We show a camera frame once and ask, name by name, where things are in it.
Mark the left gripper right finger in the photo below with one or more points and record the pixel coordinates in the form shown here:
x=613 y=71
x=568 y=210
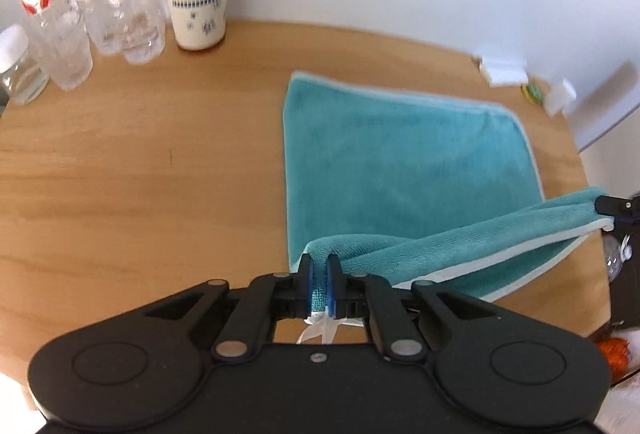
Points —
x=372 y=299

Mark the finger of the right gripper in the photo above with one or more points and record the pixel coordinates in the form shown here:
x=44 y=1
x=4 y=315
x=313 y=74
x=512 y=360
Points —
x=624 y=210

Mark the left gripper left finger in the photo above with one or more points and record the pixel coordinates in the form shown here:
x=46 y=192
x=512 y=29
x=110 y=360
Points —
x=251 y=314

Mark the teal towel white trim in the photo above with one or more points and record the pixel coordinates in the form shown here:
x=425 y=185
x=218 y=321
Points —
x=413 y=187

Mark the white cabinet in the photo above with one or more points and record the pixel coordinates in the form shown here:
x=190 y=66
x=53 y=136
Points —
x=615 y=99

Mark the white paper roll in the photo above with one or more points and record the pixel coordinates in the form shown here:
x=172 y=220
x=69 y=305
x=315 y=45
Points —
x=559 y=97

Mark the orange object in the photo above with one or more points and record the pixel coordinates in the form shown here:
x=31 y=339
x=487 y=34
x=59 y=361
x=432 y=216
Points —
x=617 y=354

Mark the green yellow small wrapper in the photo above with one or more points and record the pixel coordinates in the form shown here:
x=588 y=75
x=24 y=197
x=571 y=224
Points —
x=532 y=94

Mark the white crumpled tissue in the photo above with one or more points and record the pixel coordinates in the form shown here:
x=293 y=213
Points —
x=499 y=73

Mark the small jar white lid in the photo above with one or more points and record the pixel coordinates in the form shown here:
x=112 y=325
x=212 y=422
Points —
x=22 y=78

